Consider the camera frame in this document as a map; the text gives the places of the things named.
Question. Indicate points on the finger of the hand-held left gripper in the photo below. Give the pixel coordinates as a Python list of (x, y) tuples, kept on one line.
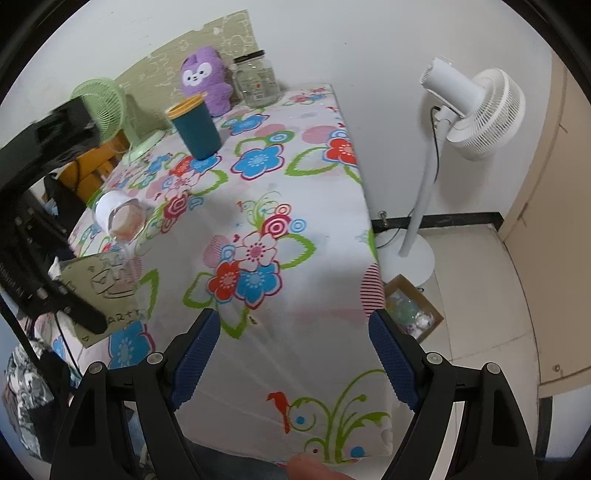
[(81, 311)]

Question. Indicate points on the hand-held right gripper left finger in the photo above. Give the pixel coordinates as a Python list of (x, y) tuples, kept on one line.
[(198, 357)]

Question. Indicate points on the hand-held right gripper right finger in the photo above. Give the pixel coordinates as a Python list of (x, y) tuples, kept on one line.
[(392, 362)]

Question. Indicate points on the teal cup with yellow rim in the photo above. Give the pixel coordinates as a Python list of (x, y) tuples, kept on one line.
[(198, 129)]

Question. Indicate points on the person's right hand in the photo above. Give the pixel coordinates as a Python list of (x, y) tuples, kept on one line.
[(318, 468)]

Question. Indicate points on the green printed card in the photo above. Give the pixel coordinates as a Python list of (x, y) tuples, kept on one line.
[(115, 288)]

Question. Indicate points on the cardboard box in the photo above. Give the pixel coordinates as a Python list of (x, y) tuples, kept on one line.
[(415, 309)]

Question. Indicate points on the orange wooden chair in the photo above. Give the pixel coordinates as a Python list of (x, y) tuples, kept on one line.
[(94, 159)]

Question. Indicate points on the green desk fan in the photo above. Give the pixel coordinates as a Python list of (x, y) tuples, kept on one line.
[(106, 106)]

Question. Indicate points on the black and white patterned cloth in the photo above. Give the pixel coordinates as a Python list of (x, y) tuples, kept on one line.
[(27, 392)]

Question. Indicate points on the green patterned board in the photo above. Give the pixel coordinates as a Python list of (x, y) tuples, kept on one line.
[(157, 60)]

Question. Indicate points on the floral tablecloth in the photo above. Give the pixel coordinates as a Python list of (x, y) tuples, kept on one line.
[(300, 221)]

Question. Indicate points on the purple plush toy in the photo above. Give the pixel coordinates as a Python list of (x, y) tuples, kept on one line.
[(203, 78)]

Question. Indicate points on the beige door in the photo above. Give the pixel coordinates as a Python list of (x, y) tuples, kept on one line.
[(549, 230)]

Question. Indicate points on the glass jar with black lid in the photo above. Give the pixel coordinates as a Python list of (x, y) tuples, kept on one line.
[(256, 81)]

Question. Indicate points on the white standing fan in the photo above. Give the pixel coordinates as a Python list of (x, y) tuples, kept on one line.
[(480, 108)]

